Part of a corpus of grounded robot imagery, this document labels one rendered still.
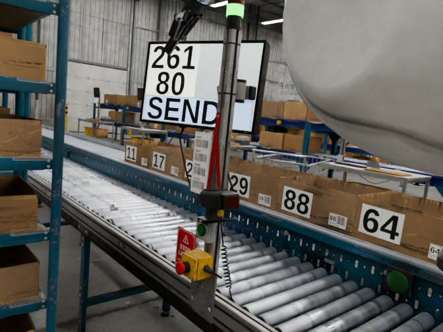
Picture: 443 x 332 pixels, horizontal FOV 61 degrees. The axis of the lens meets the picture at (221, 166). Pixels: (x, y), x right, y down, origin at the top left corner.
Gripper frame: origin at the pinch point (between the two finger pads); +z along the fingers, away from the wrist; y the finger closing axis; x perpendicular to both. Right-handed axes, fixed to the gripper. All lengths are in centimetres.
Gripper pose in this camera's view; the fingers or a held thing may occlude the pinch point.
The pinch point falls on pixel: (172, 44)
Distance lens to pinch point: 138.9
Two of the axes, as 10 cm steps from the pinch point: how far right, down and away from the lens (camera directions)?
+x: -6.4, -7.6, 0.9
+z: -5.1, 5.1, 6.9
